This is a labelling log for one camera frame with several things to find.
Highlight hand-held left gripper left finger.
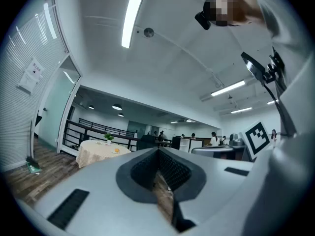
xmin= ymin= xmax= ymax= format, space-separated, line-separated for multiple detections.
xmin=115 ymin=147 xmax=159 ymax=205

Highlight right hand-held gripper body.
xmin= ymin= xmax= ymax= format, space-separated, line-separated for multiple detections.
xmin=191 ymin=120 xmax=272 ymax=162

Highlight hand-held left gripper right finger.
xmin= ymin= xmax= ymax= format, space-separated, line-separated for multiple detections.
xmin=158 ymin=147 xmax=207 ymax=203

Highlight long ceiling light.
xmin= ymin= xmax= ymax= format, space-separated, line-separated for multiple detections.
xmin=121 ymin=0 xmax=146 ymax=49
xmin=230 ymin=106 xmax=253 ymax=115
xmin=210 ymin=80 xmax=246 ymax=97

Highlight white office cabinet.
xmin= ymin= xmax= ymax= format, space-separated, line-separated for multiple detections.
xmin=171 ymin=136 xmax=192 ymax=153

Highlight potted green plant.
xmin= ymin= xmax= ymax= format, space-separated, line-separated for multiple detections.
xmin=103 ymin=132 xmax=115 ymax=146

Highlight frosted glass partition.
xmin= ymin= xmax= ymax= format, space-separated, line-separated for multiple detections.
xmin=127 ymin=120 xmax=146 ymax=139

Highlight black metal railing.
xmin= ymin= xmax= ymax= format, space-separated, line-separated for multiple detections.
xmin=78 ymin=118 xmax=135 ymax=138

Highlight wooden-topped black railing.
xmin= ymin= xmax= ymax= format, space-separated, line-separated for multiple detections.
xmin=62 ymin=118 xmax=139 ymax=155

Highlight black chest-mounted device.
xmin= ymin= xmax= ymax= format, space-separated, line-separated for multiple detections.
xmin=240 ymin=51 xmax=267 ymax=84

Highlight frosted glass door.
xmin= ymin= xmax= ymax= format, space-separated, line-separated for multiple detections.
xmin=39 ymin=55 xmax=82 ymax=152

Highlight person's grey shirt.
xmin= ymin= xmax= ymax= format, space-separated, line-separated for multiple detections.
xmin=255 ymin=0 xmax=315 ymax=138

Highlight white window blinds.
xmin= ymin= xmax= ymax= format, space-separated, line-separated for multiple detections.
xmin=1 ymin=3 xmax=70 ymax=168

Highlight person's head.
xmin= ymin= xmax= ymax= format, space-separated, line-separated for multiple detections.
xmin=204 ymin=0 xmax=265 ymax=27

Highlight paper poster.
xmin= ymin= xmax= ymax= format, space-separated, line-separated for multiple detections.
xmin=17 ymin=57 xmax=45 ymax=95

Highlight black cable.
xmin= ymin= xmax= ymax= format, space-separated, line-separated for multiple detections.
xmin=262 ymin=81 xmax=284 ymax=113

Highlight black clamp mount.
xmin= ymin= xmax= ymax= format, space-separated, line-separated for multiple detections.
xmin=261 ymin=47 xmax=287 ymax=85

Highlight green dustpan with handle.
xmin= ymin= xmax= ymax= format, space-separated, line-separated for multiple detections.
xmin=26 ymin=118 xmax=42 ymax=175

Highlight black head camera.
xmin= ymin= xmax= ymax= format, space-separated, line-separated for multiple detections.
xmin=194 ymin=10 xmax=212 ymax=31

